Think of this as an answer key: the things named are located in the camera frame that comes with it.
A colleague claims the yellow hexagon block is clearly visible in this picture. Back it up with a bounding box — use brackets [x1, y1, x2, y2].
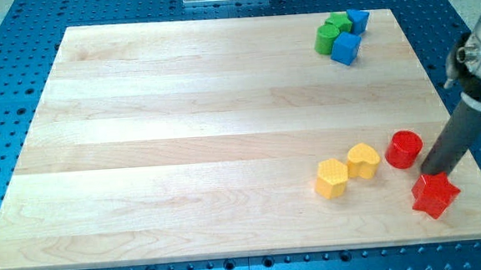
[314, 159, 348, 199]

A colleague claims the red star block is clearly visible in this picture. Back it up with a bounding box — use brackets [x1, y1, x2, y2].
[411, 172, 461, 220]

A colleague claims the blue triangle block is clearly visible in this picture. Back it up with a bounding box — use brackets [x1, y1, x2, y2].
[346, 9, 370, 36]

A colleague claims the green cylinder block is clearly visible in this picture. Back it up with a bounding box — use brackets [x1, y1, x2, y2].
[314, 24, 340, 55]

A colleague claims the green star block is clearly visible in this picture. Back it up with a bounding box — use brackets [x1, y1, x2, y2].
[325, 12, 352, 33]

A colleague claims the yellow heart block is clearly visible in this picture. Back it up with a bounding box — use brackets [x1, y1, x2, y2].
[347, 143, 381, 179]

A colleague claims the red cylinder block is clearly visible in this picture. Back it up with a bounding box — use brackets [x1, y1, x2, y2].
[385, 130, 423, 169]

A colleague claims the light wooden board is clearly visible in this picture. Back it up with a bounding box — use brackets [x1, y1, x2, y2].
[0, 9, 481, 270]

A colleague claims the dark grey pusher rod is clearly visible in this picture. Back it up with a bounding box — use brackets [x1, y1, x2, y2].
[421, 99, 481, 176]

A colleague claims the blue cube block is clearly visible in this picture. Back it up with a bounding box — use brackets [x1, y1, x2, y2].
[331, 32, 362, 66]

